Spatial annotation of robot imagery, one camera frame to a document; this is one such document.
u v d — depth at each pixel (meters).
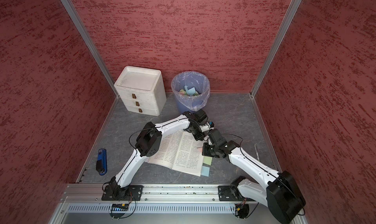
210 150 0.71
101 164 0.80
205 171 0.82
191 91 1.01
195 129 0.82
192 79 0.98
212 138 0.66
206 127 0.87
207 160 0.85
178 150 0.88
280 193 0.40
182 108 0.90
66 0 0.72
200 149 0.84
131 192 0.73
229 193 0.74
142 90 0.90
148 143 0.60
